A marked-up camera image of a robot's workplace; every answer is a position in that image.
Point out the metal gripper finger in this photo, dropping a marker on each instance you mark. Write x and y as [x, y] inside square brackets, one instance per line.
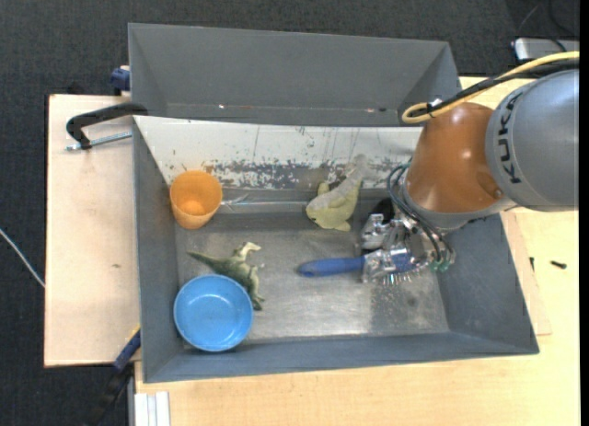
[372, 232]
[385, 263]

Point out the pale yellow plush fish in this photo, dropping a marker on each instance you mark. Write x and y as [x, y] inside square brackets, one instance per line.
[332, 210]

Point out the grey metal bin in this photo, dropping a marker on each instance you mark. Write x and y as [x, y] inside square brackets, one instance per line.
[317, 318]

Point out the green toy dinosaur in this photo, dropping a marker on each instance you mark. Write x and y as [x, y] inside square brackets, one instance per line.
[239, 268]

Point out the small black screw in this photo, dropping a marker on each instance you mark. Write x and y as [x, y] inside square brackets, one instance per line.
[559, 264]

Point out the blue plastic bowl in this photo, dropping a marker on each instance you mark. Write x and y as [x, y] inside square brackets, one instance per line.
[212, 314]

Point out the orange plastic cup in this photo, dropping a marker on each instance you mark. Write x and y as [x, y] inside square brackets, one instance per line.
[195, 199]

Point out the black cylinder on white bracket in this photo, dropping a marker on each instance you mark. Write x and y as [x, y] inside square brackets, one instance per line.
[383, 208]

